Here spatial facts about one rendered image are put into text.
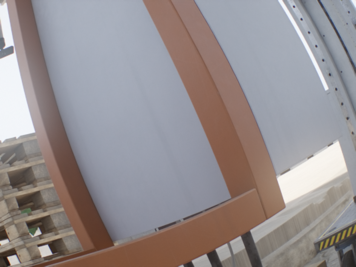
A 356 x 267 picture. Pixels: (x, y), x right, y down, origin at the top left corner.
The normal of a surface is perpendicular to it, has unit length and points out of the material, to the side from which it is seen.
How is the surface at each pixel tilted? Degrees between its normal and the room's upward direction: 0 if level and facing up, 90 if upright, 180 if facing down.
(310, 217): 89
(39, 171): 90
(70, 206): 90
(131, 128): 90
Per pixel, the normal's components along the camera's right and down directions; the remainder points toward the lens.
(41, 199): -0.59, 0.14
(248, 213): 0.59, -0.35
